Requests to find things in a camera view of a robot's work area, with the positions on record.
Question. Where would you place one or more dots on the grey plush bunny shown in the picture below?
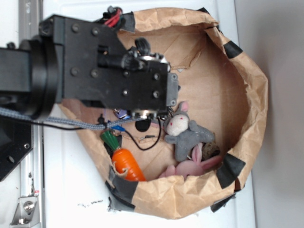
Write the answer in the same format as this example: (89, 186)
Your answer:
(185, 133)

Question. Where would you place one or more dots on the metal corner bracket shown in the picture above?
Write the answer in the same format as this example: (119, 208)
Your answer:
(27, 213)

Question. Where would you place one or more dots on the orange plastic carrot toy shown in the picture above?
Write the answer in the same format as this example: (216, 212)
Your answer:
(123, 159)

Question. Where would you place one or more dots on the brown paper bag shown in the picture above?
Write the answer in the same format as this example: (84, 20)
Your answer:
(227, 93)

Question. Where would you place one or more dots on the aluminium extrusion rail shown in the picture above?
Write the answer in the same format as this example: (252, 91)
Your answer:
(31, 167)

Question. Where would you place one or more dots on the pink plush bunny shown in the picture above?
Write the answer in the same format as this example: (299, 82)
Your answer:
(193, 167)

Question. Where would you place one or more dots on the dark brown fuzzy ball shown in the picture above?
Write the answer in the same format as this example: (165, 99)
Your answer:
(210, 150)

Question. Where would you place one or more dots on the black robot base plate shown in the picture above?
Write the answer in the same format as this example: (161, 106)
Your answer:
(15, 144)

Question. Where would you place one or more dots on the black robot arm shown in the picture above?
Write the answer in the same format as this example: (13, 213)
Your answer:
(28, 84)

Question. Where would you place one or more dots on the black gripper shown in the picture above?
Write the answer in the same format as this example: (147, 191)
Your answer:
(94, 67)

